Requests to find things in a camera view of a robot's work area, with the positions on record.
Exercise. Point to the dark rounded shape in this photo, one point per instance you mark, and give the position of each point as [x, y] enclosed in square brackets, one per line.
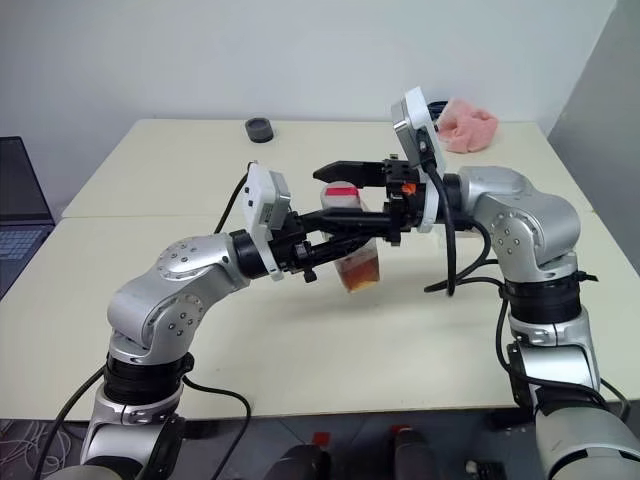
[412, 457]
[300, 462]

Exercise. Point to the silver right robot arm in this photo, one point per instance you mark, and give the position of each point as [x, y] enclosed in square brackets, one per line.
[530, 225]

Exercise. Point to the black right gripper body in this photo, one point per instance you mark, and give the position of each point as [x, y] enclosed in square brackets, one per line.
[402, 200]

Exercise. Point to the small red patch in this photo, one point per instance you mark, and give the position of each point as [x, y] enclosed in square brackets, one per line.
[321, 439]

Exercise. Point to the clear plastic bottle red cap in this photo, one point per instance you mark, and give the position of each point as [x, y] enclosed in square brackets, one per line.
[362, 272]

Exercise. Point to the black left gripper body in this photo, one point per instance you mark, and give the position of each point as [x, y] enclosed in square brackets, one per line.
[290, 245]

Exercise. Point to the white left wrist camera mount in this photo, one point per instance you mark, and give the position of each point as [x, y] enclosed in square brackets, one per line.
[260, 200]

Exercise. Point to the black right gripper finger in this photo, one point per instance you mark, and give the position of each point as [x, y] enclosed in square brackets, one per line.
[372, 220]
[352, 171]

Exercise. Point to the small dark and white device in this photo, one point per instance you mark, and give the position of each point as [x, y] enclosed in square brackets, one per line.
[482, 470]

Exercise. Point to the pink cloth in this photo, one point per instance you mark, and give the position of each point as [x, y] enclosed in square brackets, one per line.
[467, 127]

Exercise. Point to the dark laptop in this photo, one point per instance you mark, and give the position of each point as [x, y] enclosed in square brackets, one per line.
[20, 190]

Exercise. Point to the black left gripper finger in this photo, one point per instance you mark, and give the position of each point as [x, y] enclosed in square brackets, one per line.
[315, 222]
[335, 247]

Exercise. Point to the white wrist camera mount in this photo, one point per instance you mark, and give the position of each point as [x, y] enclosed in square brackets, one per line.
[417, 125]
[260, 200]

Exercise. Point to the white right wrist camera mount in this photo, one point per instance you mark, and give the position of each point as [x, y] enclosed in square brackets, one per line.
[417, 125]

